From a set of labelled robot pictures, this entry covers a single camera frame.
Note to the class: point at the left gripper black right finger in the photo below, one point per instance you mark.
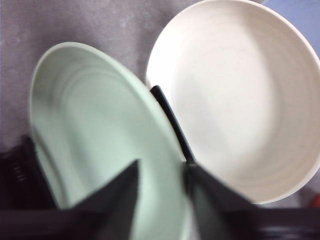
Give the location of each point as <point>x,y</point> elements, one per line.
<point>225,215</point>

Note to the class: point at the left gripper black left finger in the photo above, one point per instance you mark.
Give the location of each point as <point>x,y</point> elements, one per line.
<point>107,212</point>

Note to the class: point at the green round plate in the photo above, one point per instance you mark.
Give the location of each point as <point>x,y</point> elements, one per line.
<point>100,120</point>

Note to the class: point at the black plate rack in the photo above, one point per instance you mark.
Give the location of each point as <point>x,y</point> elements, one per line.
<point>172,120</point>

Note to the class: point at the cream white round plate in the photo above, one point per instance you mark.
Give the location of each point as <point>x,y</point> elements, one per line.
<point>232,100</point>

